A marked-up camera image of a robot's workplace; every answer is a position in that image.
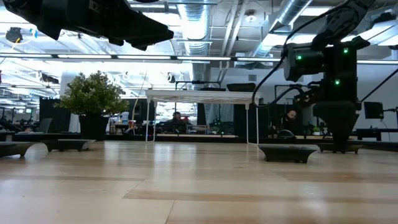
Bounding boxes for silver ventilation duct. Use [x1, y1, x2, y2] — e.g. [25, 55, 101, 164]
[177, 0, 213, 82]
[248, 0, 315, 58]

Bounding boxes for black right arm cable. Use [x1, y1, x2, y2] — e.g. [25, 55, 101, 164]
[359, 68, 398, 103]

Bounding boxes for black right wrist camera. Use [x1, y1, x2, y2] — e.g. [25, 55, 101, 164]
[284, 42, 326, 82]

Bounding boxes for black table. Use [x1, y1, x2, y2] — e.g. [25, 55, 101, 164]
[356, 128, 398, 141]

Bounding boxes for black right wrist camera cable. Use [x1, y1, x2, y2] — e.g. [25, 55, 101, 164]
[251, 1, 352, 108]

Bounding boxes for black ceiling device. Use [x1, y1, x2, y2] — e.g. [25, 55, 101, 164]
[5, 26, 24, 44]

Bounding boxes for black partition panel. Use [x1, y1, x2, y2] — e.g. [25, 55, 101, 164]
[233, 102, 276, 138]
[39, 98, 72, 133]

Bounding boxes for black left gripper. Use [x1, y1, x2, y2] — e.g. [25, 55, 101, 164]
[37, 0, 174, 50]

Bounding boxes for black monitor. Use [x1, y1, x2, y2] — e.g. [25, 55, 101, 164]
[363, 101, 385, 120]

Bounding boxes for grey chair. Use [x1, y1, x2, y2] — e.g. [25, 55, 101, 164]
[36, 117, 53, 134]

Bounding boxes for black wavy square mini plate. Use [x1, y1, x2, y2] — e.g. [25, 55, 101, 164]
[226, 82, 257, 93]

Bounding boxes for green potted plant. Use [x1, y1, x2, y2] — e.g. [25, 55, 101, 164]
[54, 70, 130, 138]

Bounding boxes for person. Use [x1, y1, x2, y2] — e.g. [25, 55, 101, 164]
[167, 111, 187, 131]
[281, 109, 301, 133]

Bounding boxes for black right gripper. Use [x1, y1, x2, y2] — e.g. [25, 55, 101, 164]
[312, 37, 371, 152]

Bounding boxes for white lattice shelf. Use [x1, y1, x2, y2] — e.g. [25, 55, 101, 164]
[145, 89, 262, 146]

